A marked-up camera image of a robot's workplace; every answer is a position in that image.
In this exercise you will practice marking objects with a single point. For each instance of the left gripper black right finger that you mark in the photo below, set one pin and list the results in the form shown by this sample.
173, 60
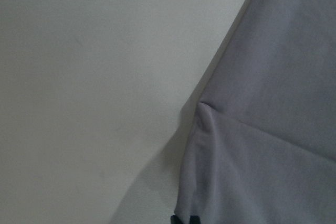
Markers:
195, 220

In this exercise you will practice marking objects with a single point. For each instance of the dark brown t-shirt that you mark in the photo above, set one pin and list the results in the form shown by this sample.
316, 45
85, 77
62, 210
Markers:
262, 146

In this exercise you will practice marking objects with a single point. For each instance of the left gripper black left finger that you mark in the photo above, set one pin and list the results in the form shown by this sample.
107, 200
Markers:
175, 219

